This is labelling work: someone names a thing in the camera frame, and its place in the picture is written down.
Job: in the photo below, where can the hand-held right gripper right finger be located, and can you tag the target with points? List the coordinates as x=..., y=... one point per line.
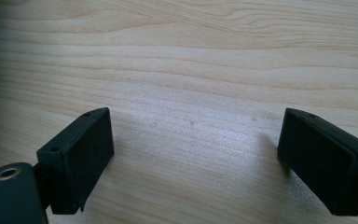
x=320, y=155

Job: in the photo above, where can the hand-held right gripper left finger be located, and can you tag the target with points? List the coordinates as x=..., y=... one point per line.
x=77, y=155

